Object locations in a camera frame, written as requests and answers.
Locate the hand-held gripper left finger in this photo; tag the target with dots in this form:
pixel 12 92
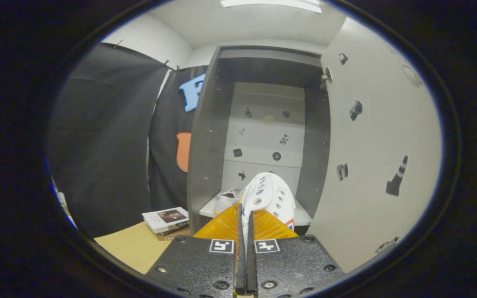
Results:
pixel 240 269

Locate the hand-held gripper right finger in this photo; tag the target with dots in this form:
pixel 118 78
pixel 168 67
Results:
pixel 251 269

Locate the white sneaker shoe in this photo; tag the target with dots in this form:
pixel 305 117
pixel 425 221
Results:
pixel 269 194
pixel 227 198

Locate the grey shoe cabinet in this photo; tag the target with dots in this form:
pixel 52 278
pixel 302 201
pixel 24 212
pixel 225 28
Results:
pixel 205 145

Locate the stack of books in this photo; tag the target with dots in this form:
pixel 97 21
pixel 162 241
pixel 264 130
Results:
pixel 166 217

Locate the black backdrop cloth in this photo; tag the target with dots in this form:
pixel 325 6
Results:
pixel 106 124

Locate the large ceiling light panel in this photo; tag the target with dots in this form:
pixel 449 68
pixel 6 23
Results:
pixel 271 3

